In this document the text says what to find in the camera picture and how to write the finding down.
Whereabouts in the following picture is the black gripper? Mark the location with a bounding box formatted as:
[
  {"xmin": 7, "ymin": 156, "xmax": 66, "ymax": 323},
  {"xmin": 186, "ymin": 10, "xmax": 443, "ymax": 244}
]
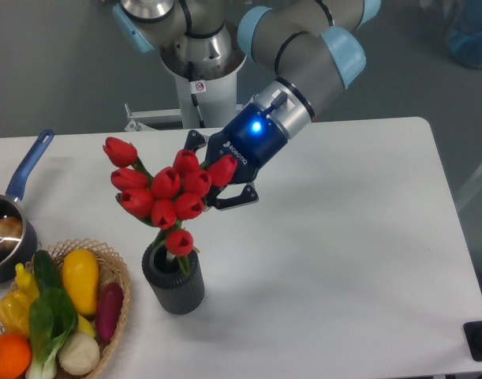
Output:
[{"xmin": 184, "ymin": 93, "xmax": 289, "ymax": 212}]

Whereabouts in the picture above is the red tulip bouquet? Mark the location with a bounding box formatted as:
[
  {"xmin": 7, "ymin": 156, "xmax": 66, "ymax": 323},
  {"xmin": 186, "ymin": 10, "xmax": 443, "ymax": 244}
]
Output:
[{"xmin": 103, "ymin": 137, "xmax": 237, "ymax": 275}]

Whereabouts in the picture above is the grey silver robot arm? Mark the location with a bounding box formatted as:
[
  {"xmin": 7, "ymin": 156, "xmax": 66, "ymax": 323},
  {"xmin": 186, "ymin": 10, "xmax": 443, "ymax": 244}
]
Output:
[{"xmin": 113, "ymin": 1, "xmax": 380, "ymax": 209}]

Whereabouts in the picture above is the dark grey ribbed vase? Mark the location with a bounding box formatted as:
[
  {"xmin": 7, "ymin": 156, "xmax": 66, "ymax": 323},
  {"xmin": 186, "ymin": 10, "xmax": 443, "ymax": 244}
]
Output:
[{"xmin": 141, "ymin": 245, "xmax": 205, "ymax": 315}]

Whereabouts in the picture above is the woven wicker basket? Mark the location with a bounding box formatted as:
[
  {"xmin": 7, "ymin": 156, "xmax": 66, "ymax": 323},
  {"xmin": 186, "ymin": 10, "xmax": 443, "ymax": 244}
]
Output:
[{"xmin": 0, "ymin": 238, "xmax": 130, "ymax": 378}]

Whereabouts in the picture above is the yellow squash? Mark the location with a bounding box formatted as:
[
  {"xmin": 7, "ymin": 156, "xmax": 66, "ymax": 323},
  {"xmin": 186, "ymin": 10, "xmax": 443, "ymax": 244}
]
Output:
[{"xmin": 62, "ymin": 249, "xmax": 99, "ymax": 317}]

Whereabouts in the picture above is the purple eggplant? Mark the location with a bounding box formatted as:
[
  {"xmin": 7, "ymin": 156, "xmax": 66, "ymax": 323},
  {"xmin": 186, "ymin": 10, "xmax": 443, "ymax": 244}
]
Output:
[{"xmin": 95, "ymin": 282, "xmax": 124, "ymax": 343}]

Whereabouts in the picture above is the dark green cucumber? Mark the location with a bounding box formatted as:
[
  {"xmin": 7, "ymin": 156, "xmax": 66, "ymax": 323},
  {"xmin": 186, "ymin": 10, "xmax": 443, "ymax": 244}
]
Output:
[{"xmin": 32, "ymin": 250, "xmax": 64, "ymax": 293}]

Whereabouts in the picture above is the green bok choy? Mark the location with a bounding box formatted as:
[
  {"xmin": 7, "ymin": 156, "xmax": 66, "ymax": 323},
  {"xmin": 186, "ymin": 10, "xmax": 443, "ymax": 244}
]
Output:
[{"xmin": 25, "ymin": 287, "xmax": 77, "ymax": 378}]

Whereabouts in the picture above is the round brown bread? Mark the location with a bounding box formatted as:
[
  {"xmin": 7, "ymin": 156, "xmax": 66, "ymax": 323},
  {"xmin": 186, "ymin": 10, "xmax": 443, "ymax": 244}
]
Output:
[{"xmin": 0, "ymin": 216, "xmax": 23, "ymax": 250}]

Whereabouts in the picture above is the beige garlic bulb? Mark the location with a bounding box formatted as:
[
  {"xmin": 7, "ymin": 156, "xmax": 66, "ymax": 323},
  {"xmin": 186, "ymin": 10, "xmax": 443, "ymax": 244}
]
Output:
[{"xmin": 58, "ymin": 332, "xmax": 100, "ymax": 376}]

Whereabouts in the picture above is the yellow bell pepper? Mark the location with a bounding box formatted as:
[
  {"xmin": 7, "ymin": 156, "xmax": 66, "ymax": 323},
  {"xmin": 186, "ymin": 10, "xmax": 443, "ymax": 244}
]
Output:
[{"xmin": 0, "ymin": 290, "xmax": 34, "ymax": 338}]

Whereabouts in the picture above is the blue translucent container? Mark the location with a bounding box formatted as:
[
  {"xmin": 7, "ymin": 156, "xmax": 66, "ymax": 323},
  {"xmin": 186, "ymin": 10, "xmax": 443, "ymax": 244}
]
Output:
[{"xmin": 445, "ymin": 1, "xmax": 482, "ymax": 69}]

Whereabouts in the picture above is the orange fruit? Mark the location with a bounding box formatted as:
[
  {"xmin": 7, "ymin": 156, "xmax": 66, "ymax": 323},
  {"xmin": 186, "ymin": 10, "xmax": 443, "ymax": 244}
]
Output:
[{"xmin": 0, "ymin": 333, "xmax": 32, "ymax": 379}]

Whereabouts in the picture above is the black device at table edge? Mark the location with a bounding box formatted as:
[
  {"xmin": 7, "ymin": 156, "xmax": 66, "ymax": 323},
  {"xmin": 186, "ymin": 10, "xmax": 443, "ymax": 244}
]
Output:
[{"xmin": 463, "ymin": 321, "xmax": 482, "ymax": 362}]

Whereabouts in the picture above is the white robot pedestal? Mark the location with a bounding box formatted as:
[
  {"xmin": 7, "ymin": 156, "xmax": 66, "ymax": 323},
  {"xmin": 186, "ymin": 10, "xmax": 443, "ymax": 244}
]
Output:
[{"xmin": 125, "ymin": 72, "xmax": 245, "ymax": 132}]

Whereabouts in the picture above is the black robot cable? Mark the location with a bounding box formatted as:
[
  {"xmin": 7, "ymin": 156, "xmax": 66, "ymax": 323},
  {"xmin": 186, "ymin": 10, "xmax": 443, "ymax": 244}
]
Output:
[{"xmin": 186, "ymin": 61, "xmax": 207, "ymax": 129}]

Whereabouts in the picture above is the blue handled saucepan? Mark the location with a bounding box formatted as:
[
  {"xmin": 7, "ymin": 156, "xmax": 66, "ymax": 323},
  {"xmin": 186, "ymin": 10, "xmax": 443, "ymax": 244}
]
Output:
[{"xmin": 0, "ymin": 129, "xmax": 54, "ymax": 283}]

